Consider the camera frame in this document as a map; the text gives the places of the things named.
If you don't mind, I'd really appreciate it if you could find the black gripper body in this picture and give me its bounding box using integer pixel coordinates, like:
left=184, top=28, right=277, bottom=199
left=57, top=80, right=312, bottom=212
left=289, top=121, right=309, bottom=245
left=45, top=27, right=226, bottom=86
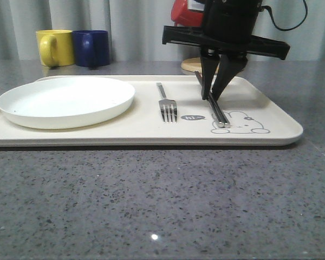
left=162, top=1, right=290, bottom=60

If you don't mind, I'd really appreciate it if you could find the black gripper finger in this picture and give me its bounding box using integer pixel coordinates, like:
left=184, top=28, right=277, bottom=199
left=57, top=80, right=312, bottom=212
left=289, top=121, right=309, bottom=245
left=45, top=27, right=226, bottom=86
left=212, top=54, right=248, bottom=101
left=200, top=48, right=220, bottom=100

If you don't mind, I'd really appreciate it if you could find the silver metal fork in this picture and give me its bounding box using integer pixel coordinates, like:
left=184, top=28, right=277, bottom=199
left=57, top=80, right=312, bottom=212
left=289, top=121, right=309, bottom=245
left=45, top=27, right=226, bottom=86
left=157, top=82, right=178, bottom=122

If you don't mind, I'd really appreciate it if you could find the white round plate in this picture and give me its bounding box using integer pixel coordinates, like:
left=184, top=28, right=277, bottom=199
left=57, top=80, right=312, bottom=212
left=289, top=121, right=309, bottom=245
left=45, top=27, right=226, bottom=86
left=0, top=76, right=135, bottom=129

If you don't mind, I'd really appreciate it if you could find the wooden mug tree stand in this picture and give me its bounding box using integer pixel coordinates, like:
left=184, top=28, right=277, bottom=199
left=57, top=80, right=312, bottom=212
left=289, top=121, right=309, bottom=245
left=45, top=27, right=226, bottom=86
left=181, top=57, right=202, bottom=75

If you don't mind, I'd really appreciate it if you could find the red mug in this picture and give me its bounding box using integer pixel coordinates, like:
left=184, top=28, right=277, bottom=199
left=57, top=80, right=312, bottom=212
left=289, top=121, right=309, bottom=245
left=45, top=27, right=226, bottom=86
left=171, top=0, right=205, bottom=27

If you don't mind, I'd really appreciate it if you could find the cream rabbit serving tray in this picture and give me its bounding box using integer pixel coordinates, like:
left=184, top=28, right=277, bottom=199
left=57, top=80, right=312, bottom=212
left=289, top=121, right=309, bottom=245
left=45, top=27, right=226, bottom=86
left=0, top=75, right=303, bottom=147

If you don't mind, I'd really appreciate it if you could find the dark blue mug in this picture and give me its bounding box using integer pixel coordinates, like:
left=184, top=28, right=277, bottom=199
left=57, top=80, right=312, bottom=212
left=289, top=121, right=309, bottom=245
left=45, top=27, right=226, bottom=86
left=71, top=30, right=111, bottom=67

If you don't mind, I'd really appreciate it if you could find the yellow mug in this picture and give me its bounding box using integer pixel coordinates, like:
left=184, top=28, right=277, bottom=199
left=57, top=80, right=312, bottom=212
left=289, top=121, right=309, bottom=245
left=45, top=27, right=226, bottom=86
left=36, top=29, right=75, bottom=67

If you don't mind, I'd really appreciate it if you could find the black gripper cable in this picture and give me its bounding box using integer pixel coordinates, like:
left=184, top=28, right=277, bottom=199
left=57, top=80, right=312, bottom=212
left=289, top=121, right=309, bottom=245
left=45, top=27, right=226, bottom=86
left=259, top=0, right=308, bottom=31

